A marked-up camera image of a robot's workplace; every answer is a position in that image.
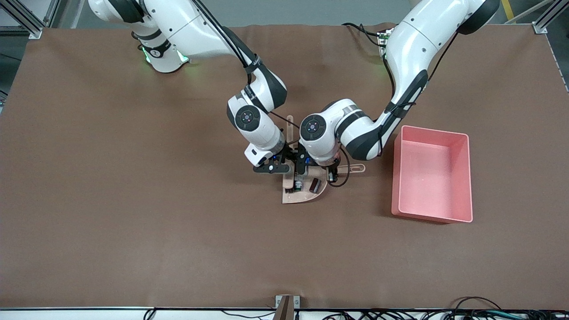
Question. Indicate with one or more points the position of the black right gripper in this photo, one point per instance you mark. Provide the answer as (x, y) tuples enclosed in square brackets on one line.
[(290, 154)]

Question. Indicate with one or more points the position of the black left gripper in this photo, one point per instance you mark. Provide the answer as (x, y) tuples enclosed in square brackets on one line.
[(330, 169)]

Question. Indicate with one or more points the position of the dark brown electronic component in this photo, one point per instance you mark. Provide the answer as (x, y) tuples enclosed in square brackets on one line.
[(315, 184)]

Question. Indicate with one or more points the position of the beige brush with black bristles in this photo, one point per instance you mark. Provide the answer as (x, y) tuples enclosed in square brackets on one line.
[(290, 129)]

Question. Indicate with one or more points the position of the white green push-button switch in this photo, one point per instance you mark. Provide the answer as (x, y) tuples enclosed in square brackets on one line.
[(298, 183)]

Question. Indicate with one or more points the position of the beige plastic dustpan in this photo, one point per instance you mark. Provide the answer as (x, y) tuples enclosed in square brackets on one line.
[(306, 198)]

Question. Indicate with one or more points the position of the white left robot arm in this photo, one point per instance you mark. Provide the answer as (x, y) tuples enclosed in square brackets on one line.
[(409, 49)]

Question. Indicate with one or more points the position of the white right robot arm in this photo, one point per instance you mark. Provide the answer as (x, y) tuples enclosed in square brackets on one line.
[(200, 31)]

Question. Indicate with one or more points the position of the pink plastic bin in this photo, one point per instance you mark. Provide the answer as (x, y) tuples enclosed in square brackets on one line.
[(435, 178)]

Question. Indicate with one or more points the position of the brown table mat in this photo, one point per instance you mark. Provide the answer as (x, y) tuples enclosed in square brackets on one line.
[(178, 249)]

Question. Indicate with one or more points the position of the metal table edge bracket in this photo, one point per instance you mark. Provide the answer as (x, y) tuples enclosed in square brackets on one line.
[(286, 306)]

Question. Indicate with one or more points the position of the aluminium frame post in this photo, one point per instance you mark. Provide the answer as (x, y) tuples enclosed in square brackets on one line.
[(26, 22), (540, 24)]

